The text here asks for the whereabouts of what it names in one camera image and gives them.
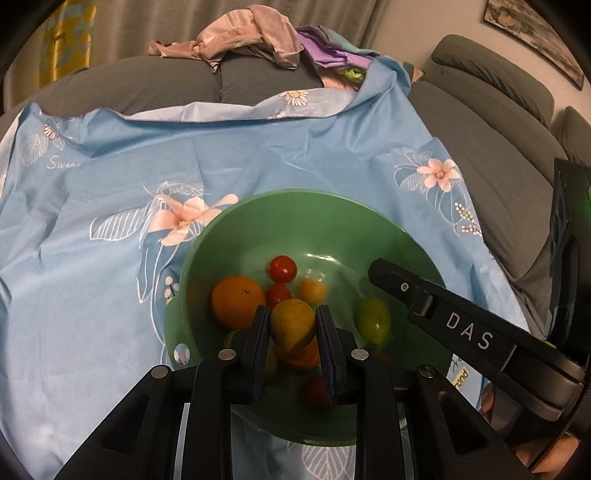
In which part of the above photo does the yellow patterned curtain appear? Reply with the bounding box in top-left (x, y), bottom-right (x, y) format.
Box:
top-left (39, 0), bottom-right (96, 88)

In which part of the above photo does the purple garment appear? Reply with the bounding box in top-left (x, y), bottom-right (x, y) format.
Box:
top-left (295, 25), bottom-right (380, 71)

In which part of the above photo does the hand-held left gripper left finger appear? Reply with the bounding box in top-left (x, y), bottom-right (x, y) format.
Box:
top-left (55, 307), bottom-right (271, 480)

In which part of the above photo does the green plastic bowl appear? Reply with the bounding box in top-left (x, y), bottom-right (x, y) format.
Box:
top-left (164, 188), bottom-right (455, 448)

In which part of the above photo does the framed wall picture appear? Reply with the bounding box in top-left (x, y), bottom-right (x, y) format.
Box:
top-left (482, 0), bottom-right (586, 89)

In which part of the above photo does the yellow cherry tomato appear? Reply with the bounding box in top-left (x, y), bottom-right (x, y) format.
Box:
top-left (299, 278), bottom-right (328, 306)

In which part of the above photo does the grey sofa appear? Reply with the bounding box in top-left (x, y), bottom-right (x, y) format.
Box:
top-left (0, 34), bottom-right (591, 333)

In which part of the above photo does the person's right hand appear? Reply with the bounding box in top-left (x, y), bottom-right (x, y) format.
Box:
top-left (516, 429), bottom-right (579, 474)

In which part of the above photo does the orange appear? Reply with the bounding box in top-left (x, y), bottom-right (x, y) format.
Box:
top-left (211, 275), bottom-right (267, 329)
top-left (277, 339), bottom-right (321, 370)

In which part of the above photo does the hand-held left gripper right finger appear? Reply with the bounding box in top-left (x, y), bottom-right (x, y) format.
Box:
top-left (316, 306), bottom-right (541, 480)

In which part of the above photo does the pink and purple clothes pile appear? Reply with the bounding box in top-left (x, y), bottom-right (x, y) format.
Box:
top-left (88, 0), bottom-right (385, 62)

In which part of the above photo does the round yellow green fruit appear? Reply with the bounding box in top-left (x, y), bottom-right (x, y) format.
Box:
top-left (270, 298), bottom-right (317, 352)

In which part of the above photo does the green cherry tomato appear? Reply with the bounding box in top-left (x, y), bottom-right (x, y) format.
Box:
top-left (355, 298), bottom-right (392, 344)

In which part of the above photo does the blue floral bedsheet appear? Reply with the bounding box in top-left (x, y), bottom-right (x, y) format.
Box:
top-left (0, 58), bottom-right (504, 480)

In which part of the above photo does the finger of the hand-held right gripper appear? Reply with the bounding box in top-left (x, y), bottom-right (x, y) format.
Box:
top-left (368, 258), bottom-right (548, 371)

